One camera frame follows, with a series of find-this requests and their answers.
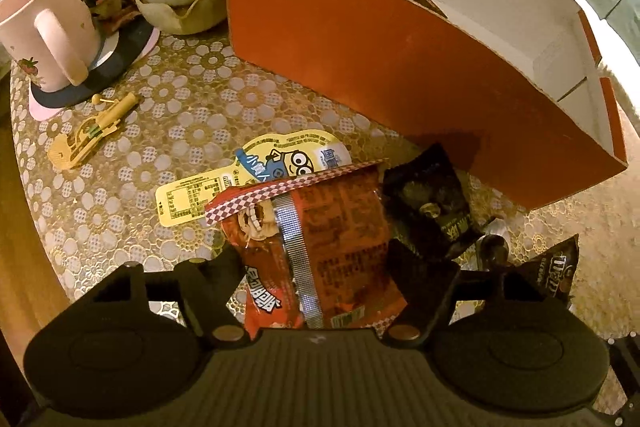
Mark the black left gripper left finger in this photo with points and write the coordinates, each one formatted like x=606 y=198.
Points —
x=205 y=287

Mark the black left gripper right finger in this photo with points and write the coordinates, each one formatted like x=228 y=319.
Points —
x=428 y=289

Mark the round chocolate cup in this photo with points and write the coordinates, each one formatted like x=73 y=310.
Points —
x=493 y=246

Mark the black cookie snack packet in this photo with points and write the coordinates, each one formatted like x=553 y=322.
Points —
x=425 y=198

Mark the red checkered snack packet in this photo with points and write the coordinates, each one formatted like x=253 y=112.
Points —
x=313 y=249

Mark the brown M&M packet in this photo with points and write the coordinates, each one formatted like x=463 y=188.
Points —
x=553 y=271

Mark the yellow minion snack packet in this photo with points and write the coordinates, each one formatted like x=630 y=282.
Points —
x=269 y=157

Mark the pink blue coaster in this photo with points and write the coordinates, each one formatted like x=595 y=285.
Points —
x=119 y=52

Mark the red white cardboard box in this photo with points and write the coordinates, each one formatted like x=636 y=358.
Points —
x=510 y=88

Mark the pink mug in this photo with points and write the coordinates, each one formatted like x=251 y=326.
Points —
x=53 y=41

